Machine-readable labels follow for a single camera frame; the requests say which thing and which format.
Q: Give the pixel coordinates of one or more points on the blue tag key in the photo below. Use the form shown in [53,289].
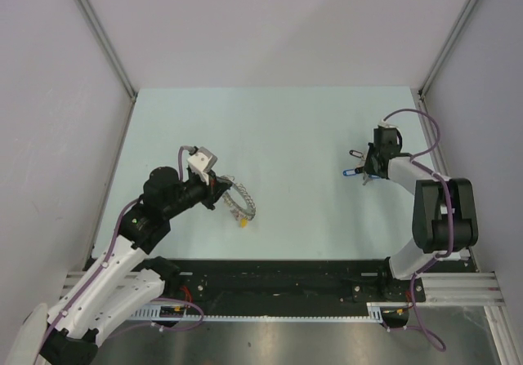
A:
[367,178]
[353,172]

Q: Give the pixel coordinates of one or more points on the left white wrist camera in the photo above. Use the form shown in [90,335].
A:
[200,163]

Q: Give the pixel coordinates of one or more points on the black tag key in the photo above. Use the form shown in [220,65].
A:
[357,154]

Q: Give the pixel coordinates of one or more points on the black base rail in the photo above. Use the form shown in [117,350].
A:
[288,288]

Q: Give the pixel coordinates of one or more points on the left aluminium frame post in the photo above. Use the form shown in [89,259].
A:
[107,48]

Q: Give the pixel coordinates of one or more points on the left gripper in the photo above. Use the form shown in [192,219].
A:
[212,192]

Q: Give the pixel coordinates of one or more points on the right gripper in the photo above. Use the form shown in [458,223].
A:
[368,167]

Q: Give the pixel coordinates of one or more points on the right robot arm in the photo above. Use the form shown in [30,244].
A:
[444,219]

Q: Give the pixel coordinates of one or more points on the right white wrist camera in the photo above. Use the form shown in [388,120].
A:
[386,125]

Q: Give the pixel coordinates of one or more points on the right aluminium frame post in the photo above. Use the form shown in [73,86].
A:
[451,40]

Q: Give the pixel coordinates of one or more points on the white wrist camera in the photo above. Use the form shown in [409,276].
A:
[200,163]
[386,125]

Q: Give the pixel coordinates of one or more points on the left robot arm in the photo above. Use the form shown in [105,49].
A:
[123,278]

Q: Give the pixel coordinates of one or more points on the aluminium frame post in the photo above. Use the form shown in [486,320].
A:
[451,40]
[107,48]

